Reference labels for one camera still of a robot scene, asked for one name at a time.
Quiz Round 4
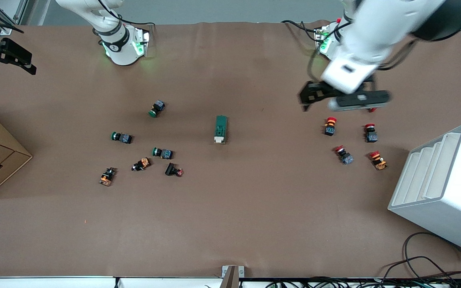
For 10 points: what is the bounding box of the aluminium frame strut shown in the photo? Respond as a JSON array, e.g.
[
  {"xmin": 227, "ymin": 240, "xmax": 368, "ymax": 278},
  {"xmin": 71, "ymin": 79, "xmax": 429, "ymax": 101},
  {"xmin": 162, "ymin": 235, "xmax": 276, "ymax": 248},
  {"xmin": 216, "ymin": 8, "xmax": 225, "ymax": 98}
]
[{"xmin": 0, "ymin": 0, "xmax": 29, "ymax": 36}]

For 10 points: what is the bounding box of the aluminium profile post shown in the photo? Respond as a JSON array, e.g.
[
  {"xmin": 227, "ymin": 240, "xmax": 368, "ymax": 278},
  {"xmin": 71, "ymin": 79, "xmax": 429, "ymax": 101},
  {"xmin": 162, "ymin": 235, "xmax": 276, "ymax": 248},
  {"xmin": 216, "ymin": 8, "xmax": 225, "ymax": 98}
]
[{"xmin": 222, "ymin": 265, "xmax": 245, "ymax": 288}]

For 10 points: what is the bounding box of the black looped cable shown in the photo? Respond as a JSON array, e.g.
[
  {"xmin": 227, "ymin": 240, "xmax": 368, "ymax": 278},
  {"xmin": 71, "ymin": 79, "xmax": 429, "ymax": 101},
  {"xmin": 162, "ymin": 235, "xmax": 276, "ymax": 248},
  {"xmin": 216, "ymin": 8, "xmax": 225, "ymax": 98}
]
[{"xmin": 379, "ymin": 232, "xmax": 461, "ymax": 280}]

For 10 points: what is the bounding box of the black cable bundle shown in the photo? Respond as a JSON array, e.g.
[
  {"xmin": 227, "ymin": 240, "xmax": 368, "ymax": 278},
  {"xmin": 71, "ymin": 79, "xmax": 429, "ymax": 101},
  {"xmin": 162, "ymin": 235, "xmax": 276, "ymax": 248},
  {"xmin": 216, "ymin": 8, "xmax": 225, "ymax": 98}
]
[{"xmin": 251, "ymin": 276, "xmax": 461, "ymax": 288}]

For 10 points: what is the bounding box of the black square pushbutton red block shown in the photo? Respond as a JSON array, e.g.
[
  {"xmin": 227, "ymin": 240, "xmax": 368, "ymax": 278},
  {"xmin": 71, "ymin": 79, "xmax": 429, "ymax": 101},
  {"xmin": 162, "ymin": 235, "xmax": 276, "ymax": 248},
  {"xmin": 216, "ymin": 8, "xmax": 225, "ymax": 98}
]
[{"xmin": 165, "ymin": 162, "xmax": 184, "ymax": 177}]

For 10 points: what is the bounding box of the red mushroom button orange block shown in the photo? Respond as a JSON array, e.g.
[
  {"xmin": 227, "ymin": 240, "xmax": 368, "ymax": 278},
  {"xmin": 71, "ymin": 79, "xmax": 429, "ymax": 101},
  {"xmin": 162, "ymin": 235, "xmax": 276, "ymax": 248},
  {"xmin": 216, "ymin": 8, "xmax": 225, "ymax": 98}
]
[
  {"xmin": 369, "ymin": 151, "xmax": 388, "ymax": 171},
  {"xmin": 324, "ymin": 117, "xmax": 338, "ymax": 136}
]

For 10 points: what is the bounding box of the black pushbutton orange block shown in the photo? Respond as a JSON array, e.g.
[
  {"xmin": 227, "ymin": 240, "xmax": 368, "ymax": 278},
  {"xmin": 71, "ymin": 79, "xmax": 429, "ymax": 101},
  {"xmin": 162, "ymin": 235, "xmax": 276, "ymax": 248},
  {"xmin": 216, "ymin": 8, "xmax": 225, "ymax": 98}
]
[
  {"xmin": 99, "ymin": 167, "xmax": 117, "ymax": 187},
  {"xmin": 132, "ymin": 158, "xmax": 151, "ymax": 172}
]

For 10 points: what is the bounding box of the white slotted rack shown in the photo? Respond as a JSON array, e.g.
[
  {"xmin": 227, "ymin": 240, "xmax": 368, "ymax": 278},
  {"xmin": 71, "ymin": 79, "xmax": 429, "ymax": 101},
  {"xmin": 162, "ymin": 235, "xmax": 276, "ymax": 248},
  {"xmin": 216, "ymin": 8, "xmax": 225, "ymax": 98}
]
[{"xmin": 388, "ymin": 124, "xmax": 461, "ymax": 258}]

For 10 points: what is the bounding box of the white table edge rail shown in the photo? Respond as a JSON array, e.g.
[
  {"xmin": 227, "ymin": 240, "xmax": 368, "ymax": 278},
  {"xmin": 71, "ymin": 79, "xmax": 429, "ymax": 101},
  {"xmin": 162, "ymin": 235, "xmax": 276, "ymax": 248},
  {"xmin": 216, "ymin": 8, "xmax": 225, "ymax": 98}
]
[{"xmin": 0, "ymin": 276, "xmax": 223, "ymax": 288}]

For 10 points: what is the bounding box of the green pushbutton blue-grey block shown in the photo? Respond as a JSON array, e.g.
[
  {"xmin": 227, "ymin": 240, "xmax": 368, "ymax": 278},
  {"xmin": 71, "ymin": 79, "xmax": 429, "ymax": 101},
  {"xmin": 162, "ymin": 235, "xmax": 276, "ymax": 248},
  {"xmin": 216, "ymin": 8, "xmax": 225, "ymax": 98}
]
[
  {"xmin": 152, "ymin": 147, "xmax": 174, "ymax": 160},
  {"xmin": 111, "ymin": 131, "xmax": 133, "ymax": 144},
  {"xmin": 148, "ymin": 100, "xmax": 166, "ymax": 118}
]

